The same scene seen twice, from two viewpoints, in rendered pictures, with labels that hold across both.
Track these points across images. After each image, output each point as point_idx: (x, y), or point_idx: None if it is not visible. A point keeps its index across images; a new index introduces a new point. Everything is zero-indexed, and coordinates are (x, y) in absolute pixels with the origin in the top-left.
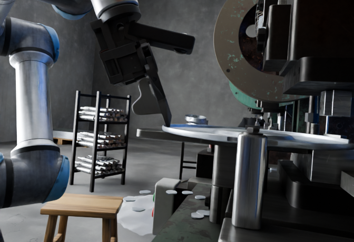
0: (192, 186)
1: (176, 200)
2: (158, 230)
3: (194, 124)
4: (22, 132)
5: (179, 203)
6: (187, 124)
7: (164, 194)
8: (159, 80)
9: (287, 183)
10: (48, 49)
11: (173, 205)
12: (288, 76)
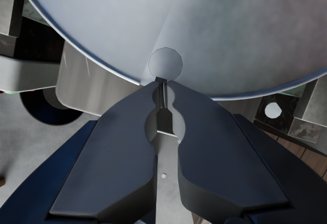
0: (16, 28)
1: (28, 56)
2: (56, 79)
3: None
4: None
5: (31, 50)
6: (54, 25)
7: (27, 75)
8: (308, 168)
9: None
10: None
11: (35, 60)
12: None
